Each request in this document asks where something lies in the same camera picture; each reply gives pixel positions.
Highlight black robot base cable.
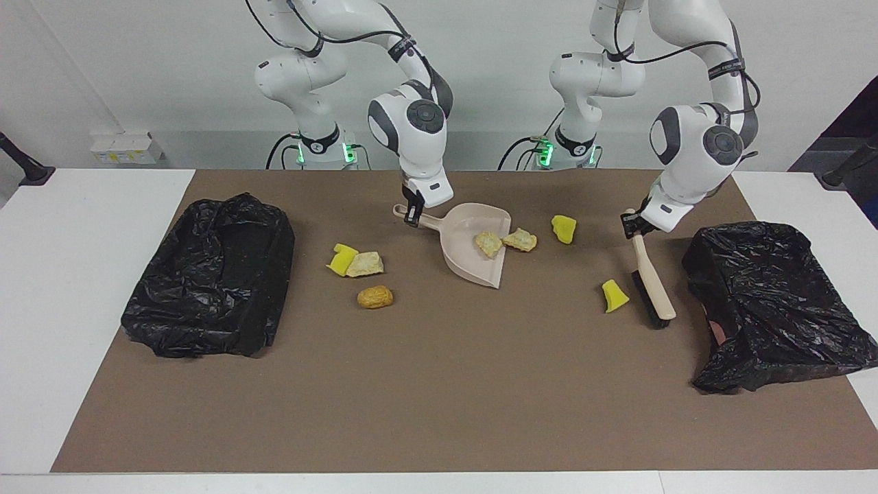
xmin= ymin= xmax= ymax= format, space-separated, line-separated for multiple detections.
xmin=497 ymin=110 xmax=567 ymax=171
xmin=265 ymin=132 xmax=302 ymax=170

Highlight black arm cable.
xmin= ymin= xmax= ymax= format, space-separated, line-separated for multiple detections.
xmin=244 ymin=0 xmax=443 ymax=114
xmin=613 ymin=0 xmax=761 ymax=155

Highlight beige brush black bristles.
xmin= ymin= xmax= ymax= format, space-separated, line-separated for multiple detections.
xmin=624 ymin=208 xmax=677 ymax=329

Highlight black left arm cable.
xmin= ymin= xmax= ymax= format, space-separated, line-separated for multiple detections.
xmin=613 ymin=0 xmax=761 ymax=155

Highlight brown foam bread roll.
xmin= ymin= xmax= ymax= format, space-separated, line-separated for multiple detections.
xmin=357 ymin=285 xmax=395 ymax=309

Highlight crumpled black trash bag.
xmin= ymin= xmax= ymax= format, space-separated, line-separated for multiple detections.
xmin=121 ymin=193 xmax=296 ymax=359
xmin=682 ymin=221 xmax=878 ymax=395

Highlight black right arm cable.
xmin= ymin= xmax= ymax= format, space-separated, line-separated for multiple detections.
xmin=244 ymin=0 xmax=443 ymax=114

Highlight brown paper table mat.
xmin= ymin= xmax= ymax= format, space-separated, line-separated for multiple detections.
xmin=51 ymin=169 xmax=878 ymax=473

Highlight white power strip box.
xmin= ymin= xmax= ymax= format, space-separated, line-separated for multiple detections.
xmin=90 ymin=132 xmax=166 ymax=165

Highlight beige plastic dustpan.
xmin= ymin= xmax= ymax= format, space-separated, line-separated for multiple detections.
xmin=392 ymin=202 xmax=512 ymax=290

